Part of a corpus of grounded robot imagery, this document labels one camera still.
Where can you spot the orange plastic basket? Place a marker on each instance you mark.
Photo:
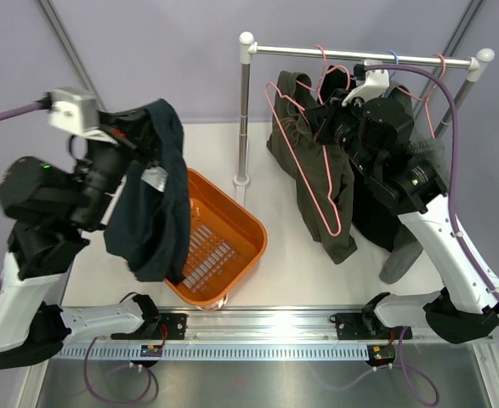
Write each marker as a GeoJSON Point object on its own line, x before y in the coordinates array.
{"type": "Point", "coordinates": [226, 246]}

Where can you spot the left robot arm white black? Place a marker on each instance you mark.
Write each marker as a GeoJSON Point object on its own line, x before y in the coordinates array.
{"type": "Point", "coordinates": [52, 209]}

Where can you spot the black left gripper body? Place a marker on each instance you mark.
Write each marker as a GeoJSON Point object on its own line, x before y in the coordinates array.
{"type": "Point", "coordinates": [121, 133]}

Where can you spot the grey shorts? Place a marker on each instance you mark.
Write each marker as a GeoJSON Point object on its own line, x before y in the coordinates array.
{"type": "Point", "coordinates": [406, 248]}

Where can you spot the blue hanger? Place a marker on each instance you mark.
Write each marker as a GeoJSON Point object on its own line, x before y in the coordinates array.
{"type": "Point", "coordinates": [396, 62]}

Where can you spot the olive green shorts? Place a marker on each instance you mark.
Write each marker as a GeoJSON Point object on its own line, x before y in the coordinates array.
{"type": "Point", "coordinates": [317, 178]}

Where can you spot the navy blue shorts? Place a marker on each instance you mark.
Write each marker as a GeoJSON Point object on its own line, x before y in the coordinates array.
{"type": "Point", "coordinates": [149, 226]}

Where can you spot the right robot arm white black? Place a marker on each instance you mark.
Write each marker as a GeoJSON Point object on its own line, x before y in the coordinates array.
{"type": "Point", "coordinates": [375, 134]}

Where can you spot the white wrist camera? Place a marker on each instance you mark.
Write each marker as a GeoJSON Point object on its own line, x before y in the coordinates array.
{"type": "Point", "coordinates": [77, 113]}
{"type": "Point", "coordinates": [374, 82]}

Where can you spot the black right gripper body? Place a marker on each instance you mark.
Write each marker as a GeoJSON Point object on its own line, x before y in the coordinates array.
{"type": "Point", "coordinates": [341, 124]}

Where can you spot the metal clothes rack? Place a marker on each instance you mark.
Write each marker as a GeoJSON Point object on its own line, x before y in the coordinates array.
{"type": "Point", "coordinates": [474, 66]}

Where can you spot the black shorts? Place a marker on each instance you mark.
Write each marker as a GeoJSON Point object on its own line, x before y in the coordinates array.
{"type": "Point", "coordinates": [372, 219]}

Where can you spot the aluminium mounting rail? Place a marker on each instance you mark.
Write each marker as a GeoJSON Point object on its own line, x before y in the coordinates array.
{"type": "Point", "coordinates": [265, 326]}

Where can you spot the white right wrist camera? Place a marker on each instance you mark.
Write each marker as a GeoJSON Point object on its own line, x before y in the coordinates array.
{"type": "Point", "coordinates": [374, 82]}

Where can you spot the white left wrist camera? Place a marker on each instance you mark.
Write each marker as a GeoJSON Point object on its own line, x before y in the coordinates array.
{"type": "Point", "coordinates": [77, 113]}

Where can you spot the slotted cable duct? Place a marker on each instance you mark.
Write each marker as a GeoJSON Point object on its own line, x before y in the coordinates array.
{"type": "Point", "coordinates": [216, 352]}

